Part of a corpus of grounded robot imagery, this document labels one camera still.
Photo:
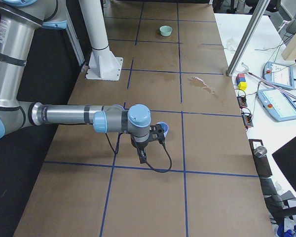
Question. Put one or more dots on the aluminium frame post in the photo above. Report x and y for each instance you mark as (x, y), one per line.
(250, 29)

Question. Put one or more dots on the yellow cube block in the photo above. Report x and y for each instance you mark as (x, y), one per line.
(242, 85)

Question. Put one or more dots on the far teach pendant tablet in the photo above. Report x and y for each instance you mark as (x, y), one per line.
(279, 75)

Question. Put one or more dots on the red blue block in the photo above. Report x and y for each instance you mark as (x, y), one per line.
(240, 78)

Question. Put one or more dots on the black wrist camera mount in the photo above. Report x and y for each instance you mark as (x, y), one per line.
(156, 133)

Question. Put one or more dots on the white camera mast pole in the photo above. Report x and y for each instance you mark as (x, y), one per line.
(103, 65)

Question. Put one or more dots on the mint green bowl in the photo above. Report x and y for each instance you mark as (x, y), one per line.
(165, 30)

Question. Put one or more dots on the near teach pendant tablet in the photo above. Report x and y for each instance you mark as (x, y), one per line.
(278, 105)

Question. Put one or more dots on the teach pendant tablet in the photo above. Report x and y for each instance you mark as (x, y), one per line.
(279, 75)
(278, 105)

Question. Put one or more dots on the light blue plastic cup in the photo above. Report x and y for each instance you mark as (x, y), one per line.
(164, 126)

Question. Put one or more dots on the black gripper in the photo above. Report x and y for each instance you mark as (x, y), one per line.
(138, 145)

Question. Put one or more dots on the metal cylinder weight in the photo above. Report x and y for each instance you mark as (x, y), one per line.
(260, 151)

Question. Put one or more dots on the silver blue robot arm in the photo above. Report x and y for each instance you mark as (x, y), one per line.
(19, 20)

